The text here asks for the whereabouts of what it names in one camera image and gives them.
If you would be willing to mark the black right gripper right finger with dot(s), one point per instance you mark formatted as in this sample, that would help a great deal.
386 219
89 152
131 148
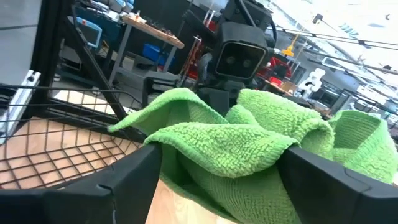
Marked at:
342 199

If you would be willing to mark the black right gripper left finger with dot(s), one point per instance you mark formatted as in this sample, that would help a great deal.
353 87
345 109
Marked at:
93 205

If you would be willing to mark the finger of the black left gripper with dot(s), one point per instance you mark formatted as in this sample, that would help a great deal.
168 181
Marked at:
158 84

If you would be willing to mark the green microfiber towel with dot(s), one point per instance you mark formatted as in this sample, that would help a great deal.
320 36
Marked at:
233 149

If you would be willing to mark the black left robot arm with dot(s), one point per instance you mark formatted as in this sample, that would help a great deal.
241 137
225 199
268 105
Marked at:
248 12

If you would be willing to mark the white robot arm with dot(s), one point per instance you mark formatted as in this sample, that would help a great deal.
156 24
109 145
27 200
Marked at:
312 82

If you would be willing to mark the blue storage bin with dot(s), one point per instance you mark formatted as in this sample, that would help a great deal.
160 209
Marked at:
157 54

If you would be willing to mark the wooden top grey-legged table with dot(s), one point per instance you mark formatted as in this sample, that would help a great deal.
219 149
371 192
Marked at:
155 31

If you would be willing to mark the yellow hanging fixture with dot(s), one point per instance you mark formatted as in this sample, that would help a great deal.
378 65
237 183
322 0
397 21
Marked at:
288 49

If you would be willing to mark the silver aluminium extrusion piece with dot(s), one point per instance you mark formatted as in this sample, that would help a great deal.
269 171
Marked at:
18 99

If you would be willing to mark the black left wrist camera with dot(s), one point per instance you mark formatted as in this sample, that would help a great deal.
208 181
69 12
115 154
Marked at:
241 51

